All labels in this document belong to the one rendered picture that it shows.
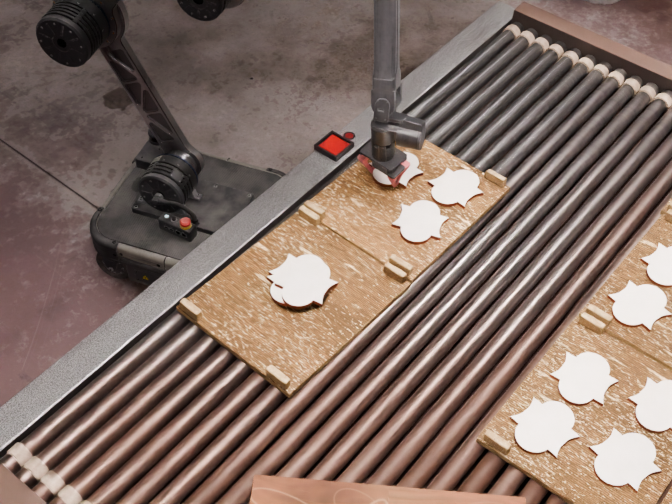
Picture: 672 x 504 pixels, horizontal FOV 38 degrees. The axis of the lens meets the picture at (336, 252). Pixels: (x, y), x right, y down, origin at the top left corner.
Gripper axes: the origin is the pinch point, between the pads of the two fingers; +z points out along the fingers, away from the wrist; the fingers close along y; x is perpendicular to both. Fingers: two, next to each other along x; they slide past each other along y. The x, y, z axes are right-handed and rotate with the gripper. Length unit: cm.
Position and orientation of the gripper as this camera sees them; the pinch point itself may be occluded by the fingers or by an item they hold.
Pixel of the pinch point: (384, 176)
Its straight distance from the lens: 246.4
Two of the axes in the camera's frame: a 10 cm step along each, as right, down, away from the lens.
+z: 0.6, 5.8, 8.1
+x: 6.6, -6.4, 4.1
